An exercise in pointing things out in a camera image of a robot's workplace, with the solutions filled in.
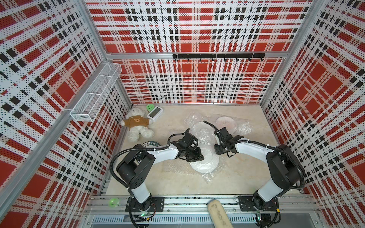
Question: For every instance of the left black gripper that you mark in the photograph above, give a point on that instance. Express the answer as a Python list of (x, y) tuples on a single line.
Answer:
[(197, 156)]

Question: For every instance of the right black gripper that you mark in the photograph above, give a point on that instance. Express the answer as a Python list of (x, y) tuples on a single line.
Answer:
[(217, 151)]

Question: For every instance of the green rimmed plate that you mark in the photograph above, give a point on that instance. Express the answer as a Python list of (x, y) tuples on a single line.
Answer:
[(207, 165)]

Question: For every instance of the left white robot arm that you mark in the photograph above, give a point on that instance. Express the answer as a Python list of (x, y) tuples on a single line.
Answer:
[(131, 167)]

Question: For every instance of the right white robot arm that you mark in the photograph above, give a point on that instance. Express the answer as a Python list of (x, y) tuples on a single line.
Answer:
[(286, 172)]

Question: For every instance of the pink plate in wrap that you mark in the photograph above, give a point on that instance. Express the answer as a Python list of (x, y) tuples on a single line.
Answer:
[(229, 123)]

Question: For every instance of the white embossed plate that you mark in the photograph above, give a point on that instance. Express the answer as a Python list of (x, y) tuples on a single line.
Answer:
[(204, 133)]

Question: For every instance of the white green small device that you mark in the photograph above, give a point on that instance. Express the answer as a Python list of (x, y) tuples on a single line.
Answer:
[(155, 114)]

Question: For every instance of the beige teddy bear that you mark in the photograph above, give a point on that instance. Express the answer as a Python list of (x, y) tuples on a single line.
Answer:
[(138, 125)]

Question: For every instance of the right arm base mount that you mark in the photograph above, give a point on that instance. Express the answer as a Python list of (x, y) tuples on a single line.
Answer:
[(267, 213)]

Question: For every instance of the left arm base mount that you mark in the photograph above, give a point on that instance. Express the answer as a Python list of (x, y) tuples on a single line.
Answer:
[(142, 213)]

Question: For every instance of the wooden brush handle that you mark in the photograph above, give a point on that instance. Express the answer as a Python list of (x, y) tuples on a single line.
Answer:
[(218, 215)]

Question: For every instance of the black hook rail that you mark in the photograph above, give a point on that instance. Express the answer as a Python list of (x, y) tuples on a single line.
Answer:
[(248, 56)]

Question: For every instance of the clear wall shelf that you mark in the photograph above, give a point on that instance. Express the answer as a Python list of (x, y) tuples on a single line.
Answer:
[(89, 105)]

